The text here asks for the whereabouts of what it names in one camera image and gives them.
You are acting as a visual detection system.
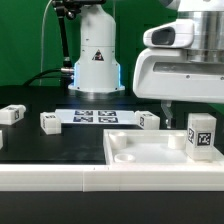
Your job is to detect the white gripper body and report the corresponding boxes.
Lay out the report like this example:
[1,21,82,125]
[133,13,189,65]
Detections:
[133,48,224,104]

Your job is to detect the white square tabletop part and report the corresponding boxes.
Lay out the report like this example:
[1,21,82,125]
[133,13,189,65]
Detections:
[103,129,224,165]

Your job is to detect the black cable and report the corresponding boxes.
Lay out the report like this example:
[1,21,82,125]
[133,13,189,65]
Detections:
[22,68,73,88]

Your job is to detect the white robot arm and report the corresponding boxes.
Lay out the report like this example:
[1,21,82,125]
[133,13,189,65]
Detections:
[70,0,224,118]

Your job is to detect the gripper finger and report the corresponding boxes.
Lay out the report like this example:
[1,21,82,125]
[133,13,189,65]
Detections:
[161,100,173,129]

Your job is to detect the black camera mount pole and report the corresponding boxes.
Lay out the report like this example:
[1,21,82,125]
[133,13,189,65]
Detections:
[51,0,108,81]

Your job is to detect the white U-shaped obstacle fence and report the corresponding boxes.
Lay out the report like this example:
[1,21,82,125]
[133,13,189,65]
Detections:
[0,164,224,192]

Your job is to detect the grey cable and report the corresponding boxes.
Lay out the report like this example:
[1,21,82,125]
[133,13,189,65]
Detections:
[38,0,54,87]

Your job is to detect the white sheet with AprilTags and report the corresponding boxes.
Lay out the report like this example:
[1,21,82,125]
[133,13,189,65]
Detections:
[55,109,136,125]

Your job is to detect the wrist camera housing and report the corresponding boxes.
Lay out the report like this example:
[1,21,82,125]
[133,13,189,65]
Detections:
[143,19,194,48]

